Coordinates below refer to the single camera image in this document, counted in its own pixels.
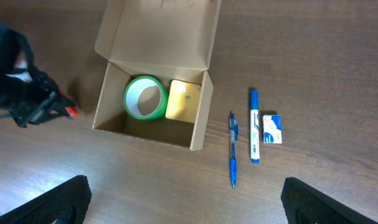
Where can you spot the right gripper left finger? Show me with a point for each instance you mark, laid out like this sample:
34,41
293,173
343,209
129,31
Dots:
67,203

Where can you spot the yellow sticky note pad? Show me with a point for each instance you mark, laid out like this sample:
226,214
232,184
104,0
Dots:
183,101

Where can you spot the red black stapler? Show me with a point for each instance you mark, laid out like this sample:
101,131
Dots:
70,105

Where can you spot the blue white staples box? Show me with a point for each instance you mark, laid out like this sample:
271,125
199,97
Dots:
272,133

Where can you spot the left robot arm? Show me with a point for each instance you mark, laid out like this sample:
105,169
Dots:
16,56

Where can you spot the blue white marker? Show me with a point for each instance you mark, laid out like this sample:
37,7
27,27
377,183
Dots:
254,128

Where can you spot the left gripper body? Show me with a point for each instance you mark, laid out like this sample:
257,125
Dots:
35,102

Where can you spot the brown cardboard box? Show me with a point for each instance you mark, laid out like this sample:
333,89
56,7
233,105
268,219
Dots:
168,40

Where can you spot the blue ballpoint pen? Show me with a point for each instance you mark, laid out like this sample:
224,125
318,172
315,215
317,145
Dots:
233,131

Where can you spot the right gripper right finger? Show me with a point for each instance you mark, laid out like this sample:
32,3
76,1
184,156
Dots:
304,204

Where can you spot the green tape roll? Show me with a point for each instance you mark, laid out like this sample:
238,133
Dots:
145,98

